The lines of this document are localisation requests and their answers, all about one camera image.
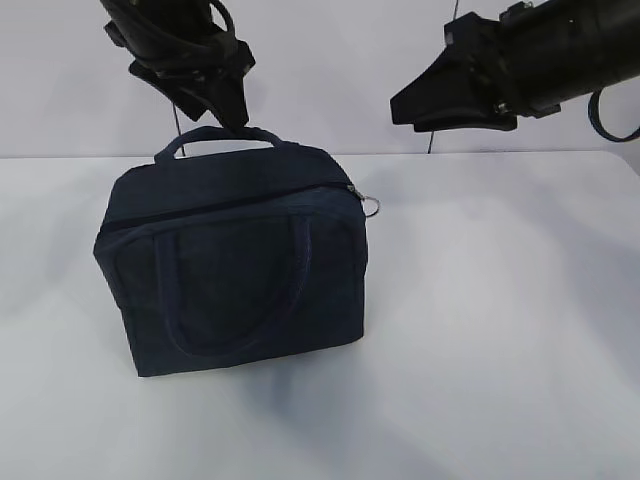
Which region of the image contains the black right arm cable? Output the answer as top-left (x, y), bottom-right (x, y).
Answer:
top-left (587, 89), bottom-right (640, 142)

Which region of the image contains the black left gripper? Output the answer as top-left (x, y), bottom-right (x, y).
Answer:
top-left (105, 9), bottom-right (256, 131)

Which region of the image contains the navy blue fabric lunch bag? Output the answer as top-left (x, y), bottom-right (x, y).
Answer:
top-left (93, 127), bottom-right (368, 377)

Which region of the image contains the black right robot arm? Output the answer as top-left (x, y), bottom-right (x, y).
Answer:
top-left (390, 0), bottom-right (639, 143)

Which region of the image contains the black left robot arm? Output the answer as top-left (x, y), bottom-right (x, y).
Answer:
top-left (102, 0), bottom-right (255, 131)

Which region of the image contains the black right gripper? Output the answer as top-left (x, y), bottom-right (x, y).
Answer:
top-left (390, 13), bottom-right (530, 132)

